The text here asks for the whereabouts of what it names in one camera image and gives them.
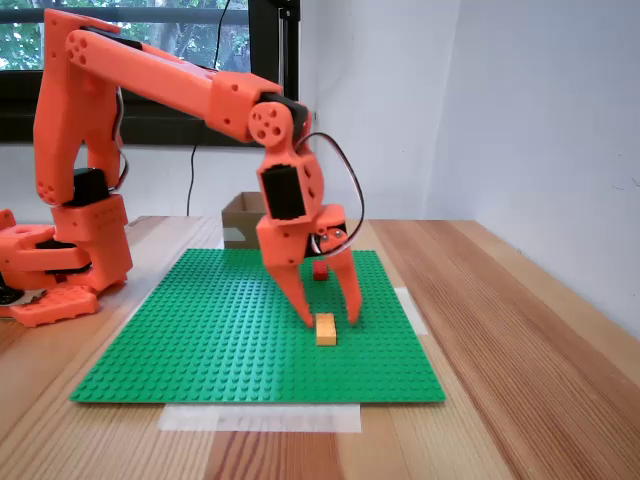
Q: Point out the black stand pole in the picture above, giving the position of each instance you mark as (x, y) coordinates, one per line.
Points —
(292, 50)

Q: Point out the yellow lego block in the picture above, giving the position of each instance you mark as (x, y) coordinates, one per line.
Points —
(326, 332)

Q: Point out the black window frame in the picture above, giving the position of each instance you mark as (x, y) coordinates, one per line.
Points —
(150, 130)

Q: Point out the green lego baseplate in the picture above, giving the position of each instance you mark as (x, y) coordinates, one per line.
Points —
(200, 340)

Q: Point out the red lego block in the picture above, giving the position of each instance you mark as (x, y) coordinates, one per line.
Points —
(320, 273)

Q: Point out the open cardboard box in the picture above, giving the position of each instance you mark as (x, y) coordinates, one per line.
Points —
(240, 220)

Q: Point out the translucent masking tape strip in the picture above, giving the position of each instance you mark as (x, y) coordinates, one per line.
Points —
(260, 419)
(412, 312)

